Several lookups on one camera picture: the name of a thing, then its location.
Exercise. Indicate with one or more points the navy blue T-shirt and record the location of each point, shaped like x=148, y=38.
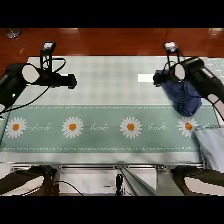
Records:
x=183, y=98

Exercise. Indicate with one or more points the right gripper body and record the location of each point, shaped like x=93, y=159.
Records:
x=161, y=77

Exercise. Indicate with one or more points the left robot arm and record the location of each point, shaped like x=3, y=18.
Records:
x=13, y=81

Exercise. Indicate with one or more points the light blue garment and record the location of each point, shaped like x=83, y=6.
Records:
x=213, y=146

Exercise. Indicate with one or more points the silver frame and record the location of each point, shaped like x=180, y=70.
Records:
x=140, y=183

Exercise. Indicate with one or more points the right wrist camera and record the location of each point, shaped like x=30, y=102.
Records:
x=170, y=47

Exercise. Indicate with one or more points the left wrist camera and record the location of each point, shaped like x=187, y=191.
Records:
x=47, y=46

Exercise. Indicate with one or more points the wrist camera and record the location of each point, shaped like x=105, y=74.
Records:
x=47, y=46
x=170, y=47

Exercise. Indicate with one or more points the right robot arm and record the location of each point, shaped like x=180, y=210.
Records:
x=203, y=78

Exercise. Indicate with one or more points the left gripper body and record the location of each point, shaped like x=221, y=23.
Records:
x=65, y=80

